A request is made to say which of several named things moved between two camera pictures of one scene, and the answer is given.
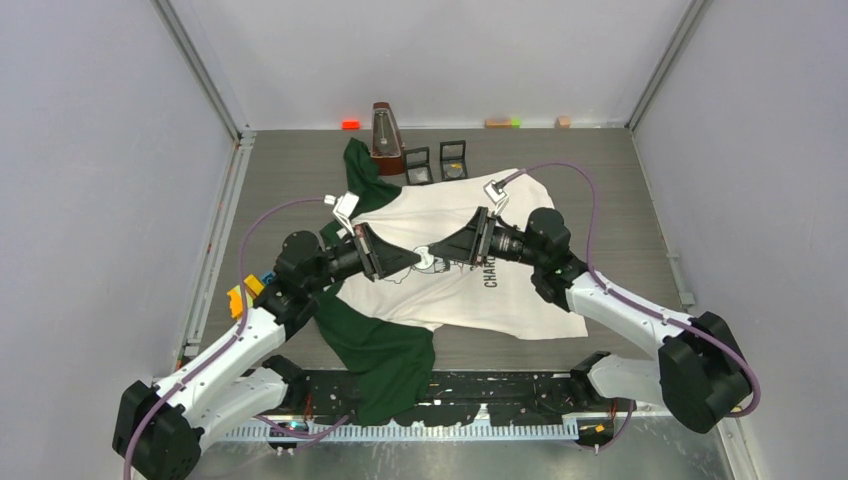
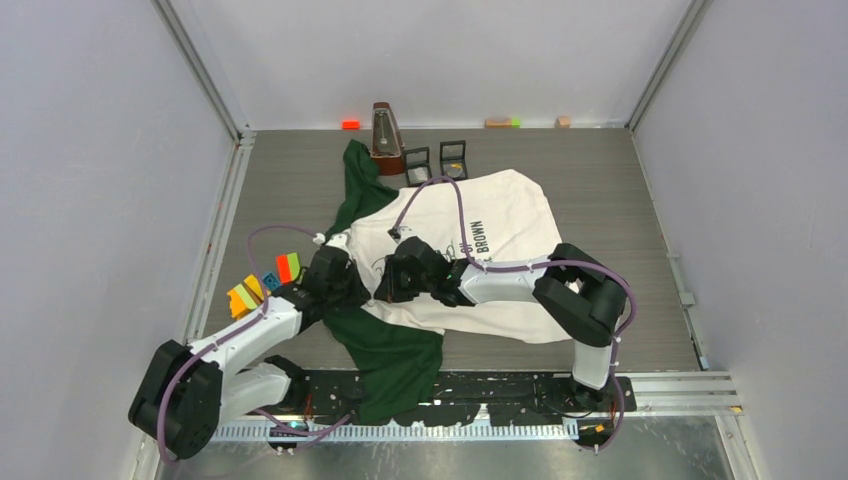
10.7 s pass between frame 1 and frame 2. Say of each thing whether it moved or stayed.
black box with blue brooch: stayed
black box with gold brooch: stayed
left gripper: moved
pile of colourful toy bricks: stayed
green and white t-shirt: stayed
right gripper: moved
